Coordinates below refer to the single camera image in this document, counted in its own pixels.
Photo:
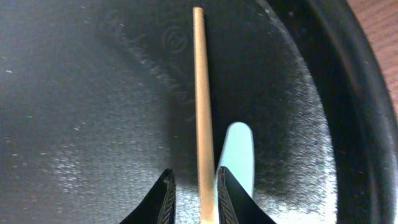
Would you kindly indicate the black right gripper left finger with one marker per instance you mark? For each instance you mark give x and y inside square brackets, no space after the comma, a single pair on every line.
[159,205]

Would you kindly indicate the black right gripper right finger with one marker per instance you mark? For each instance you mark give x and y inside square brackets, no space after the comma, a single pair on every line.
[235,206]

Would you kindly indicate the wooden chopstick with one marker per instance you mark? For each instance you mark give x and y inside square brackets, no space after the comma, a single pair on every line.
[205,154]

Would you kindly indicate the light blue plastic knife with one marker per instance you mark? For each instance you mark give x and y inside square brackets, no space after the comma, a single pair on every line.
[237,155]

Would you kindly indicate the round black tray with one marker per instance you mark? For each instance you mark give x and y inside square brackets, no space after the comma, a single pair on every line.
[98,99]

